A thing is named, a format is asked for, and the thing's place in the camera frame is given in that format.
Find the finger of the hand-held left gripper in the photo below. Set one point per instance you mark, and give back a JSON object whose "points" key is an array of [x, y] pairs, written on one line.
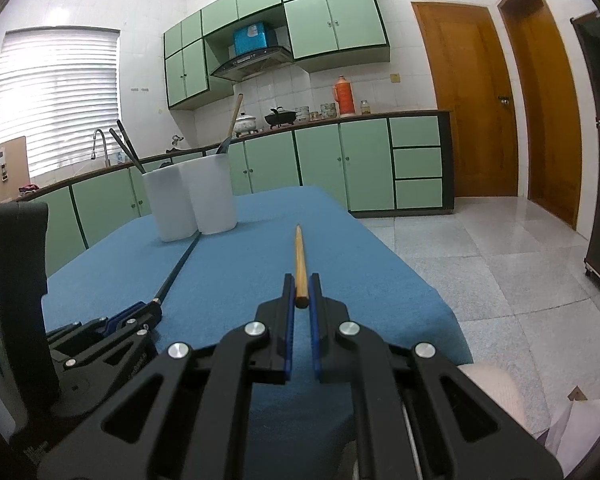
{"points": [[130, 316], [105, 350]]}

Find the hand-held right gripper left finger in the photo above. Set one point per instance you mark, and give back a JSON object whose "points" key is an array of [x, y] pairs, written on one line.
{"points": [[290, 330]]}

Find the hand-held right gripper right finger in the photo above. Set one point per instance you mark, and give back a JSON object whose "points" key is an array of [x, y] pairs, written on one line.
{"points": [[316, 330]]}

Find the wooden chopstick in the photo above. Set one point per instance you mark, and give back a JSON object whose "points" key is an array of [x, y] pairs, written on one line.
{"points": [[236, 115], [301, 265]]}

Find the black chopstick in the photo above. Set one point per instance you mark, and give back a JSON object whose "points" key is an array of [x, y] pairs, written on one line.
{"points": [[180, 265], [130, 147]]}

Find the white plastic utensil holder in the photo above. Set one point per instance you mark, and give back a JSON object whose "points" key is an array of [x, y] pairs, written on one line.
{"points": [[205, 195]]}

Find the grey chopstick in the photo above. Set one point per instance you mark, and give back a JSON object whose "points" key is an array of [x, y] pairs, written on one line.
{"points": [[125, 152]]}

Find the red cloth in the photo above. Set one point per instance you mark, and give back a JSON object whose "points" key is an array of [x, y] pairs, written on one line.
{"points": [[29, 189]]}

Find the cardboard box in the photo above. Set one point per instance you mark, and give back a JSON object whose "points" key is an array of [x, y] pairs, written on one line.
{"points": [[10, 170]]}

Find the blue tablecloth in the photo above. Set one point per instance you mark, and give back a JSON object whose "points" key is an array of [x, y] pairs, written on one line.
{"points": [[260, 230]]}

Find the metal kitchen faucet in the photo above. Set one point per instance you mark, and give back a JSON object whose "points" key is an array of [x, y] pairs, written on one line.
{"points": [[100, 135]]}

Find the white window blinds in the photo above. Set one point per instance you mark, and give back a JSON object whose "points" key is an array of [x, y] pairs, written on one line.
{"points": [[55, 105]]}

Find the green base cabinets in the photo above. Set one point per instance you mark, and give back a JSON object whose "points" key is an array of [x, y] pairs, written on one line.
{"points": [[370, 165]]}

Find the person's leg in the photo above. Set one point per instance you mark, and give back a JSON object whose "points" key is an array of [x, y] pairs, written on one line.
{"points": [[495, 395]]}

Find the white cooking pot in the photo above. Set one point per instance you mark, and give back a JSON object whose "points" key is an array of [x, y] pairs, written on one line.
{"points": [[245, 125]]}

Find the black wok with lid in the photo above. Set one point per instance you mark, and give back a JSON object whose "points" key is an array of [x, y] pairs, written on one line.
{"points": [[280, 118]]}

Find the glass jar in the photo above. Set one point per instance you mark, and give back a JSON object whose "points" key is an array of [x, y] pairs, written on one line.
{"points": [[365, 107]]}

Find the orange thermos flask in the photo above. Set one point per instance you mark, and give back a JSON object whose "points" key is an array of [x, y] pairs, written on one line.
{"points": [[345, 97]]}

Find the wooden door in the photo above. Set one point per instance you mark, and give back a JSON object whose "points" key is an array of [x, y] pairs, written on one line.
{"points": [[470, 110], [550, 110]]}

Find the range hood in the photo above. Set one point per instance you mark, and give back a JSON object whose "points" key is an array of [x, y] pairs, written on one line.
{"points": [[255, 62]]}

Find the white cloth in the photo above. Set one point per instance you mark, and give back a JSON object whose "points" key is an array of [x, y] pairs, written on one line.
{"points": [[585, 430]]}

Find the blue box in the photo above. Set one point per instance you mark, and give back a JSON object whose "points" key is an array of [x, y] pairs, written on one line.
{"points": [[250, 37]]}

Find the wall tap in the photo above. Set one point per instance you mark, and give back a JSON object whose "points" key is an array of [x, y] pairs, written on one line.
{"points": [[176, 142]]}

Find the green wall cabinets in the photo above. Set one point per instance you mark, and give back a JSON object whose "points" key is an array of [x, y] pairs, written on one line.
{"points": [[330, 15]]}

